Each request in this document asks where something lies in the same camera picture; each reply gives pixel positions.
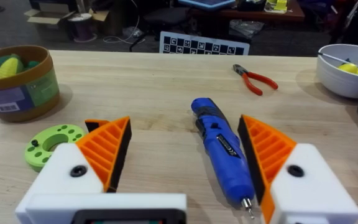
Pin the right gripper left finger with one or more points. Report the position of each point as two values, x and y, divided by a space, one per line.
64 174

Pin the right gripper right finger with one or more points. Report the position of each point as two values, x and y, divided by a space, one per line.
306 186

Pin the small black screw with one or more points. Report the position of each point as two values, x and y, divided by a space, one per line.
35 143

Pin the blue electric screwdriver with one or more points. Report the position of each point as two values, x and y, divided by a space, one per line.
225 155

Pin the green disc with holes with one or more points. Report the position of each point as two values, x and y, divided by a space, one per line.
42 149

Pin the brown tub with toys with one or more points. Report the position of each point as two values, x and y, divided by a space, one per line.
17 90

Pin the white bowl with tools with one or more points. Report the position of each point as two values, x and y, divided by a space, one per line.
337 77

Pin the purple spool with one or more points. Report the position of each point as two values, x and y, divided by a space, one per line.
82 28

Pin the open cardboard box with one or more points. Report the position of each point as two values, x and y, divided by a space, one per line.
47 16

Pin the clear plastic bag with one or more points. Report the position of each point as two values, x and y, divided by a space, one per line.
245 27

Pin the black white marker board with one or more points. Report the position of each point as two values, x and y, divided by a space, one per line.
197 45

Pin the brown wooden desk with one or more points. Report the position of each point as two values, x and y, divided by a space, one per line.
259 14

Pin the yellow green toy blocks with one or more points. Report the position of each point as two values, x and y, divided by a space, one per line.
277 5

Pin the blue tray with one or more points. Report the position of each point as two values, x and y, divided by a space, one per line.
207 3

